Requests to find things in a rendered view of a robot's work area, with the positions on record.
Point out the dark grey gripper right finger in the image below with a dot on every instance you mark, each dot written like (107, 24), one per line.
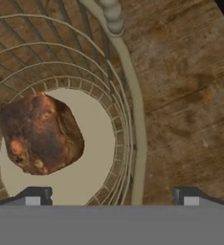
(189, 195)

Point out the brown bread loaf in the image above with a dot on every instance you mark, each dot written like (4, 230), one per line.
(42, 134)

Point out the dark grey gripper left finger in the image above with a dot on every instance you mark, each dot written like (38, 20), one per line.
(37, 195)

